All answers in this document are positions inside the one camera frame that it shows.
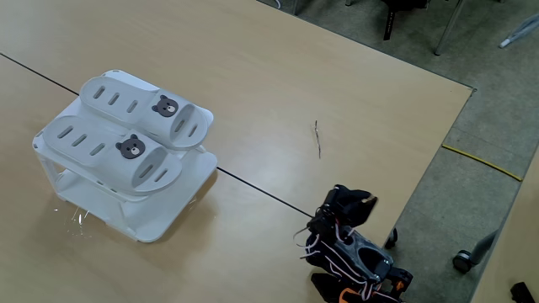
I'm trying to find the white bear slipper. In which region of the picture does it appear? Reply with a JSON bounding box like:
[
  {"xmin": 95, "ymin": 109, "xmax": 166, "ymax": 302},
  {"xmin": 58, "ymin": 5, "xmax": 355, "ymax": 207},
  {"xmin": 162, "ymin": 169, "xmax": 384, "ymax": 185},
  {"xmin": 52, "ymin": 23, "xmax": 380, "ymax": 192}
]
[
  {"xmin": 79, "ymin": 75, "xmax": 210, "ymax": 151},
  {"xmin": 41, "ymin": 114, "xmax": 184, "ymax": 197}
]

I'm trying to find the white plastic box shelf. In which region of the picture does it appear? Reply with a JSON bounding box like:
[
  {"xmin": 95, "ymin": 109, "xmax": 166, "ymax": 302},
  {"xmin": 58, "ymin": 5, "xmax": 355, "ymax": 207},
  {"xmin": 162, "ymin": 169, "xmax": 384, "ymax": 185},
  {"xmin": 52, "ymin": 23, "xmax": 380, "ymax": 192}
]
[{"xmin": 32, "ymin": 69, "xmax": 219, "ymax": 244}]

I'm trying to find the black table caster wheel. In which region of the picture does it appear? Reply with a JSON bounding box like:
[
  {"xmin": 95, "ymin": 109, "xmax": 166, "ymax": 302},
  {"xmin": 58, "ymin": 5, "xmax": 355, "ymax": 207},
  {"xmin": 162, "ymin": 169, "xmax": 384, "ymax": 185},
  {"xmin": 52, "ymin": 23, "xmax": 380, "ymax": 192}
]
[{"xmin": 383, "ymin": 226, "xmax": 399, "ymax": 250}]

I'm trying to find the grey caster wheel leg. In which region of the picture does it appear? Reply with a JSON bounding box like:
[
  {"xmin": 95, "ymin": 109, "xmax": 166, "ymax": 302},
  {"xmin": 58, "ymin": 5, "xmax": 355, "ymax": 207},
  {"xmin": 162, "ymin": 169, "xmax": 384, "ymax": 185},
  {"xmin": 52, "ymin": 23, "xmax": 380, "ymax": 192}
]
[{"xmin": 452, "ymin": 229, "xmax": 499, "ymax": 274}]

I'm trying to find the black floor object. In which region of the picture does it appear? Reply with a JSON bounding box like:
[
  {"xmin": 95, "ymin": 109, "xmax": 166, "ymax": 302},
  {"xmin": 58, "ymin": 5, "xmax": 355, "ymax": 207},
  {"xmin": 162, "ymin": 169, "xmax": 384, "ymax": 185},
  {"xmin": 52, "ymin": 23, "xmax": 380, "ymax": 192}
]
[{"xmin": 510, "ymin": 281, "xmax": 536, "ymax": 303}]

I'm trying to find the metal chair leg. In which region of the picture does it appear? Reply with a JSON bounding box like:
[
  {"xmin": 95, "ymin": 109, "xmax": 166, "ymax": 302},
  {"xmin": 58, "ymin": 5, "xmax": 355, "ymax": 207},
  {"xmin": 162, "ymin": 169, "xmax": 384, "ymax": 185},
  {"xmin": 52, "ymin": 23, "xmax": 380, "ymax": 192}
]
[{"xmin": 434, "ymin": 0, "xmax": 467, "ymax": 56}]

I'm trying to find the black chair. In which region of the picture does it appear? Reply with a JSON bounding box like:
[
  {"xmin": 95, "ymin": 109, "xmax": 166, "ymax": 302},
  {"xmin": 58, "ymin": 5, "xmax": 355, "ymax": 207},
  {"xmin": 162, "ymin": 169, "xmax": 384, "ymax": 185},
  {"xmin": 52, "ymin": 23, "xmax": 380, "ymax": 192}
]
[{"xmin": 381, "ymin": 0, "xmax": 433, "ymax": 42}]

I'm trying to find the grey folded umbrella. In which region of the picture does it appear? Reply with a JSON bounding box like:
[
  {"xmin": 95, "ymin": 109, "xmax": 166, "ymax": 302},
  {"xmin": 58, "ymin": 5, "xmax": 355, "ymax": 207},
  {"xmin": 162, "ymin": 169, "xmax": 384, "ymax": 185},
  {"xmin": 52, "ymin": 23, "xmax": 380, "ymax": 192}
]
[{"xmin": 499, "ymin": 12, "xmax": 539, "ymax": 50}]

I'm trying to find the thin metal wire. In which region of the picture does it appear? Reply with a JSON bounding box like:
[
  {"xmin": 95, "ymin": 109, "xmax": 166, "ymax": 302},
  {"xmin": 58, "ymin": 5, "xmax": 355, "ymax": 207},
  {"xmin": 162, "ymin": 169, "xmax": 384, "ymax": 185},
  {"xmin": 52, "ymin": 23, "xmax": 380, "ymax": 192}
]
[{"xmin": 313, "ymin": 120, "xmax": 323, "ymax": 160}]

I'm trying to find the yellow floor cable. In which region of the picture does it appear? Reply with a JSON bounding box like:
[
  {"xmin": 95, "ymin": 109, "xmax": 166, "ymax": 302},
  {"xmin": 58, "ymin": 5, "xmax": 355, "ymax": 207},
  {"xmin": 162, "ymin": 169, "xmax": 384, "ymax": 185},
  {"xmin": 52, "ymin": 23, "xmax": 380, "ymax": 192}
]
[{"xmin": 440, "ymin": 144, "xmax": 524, "ymax": 183}]

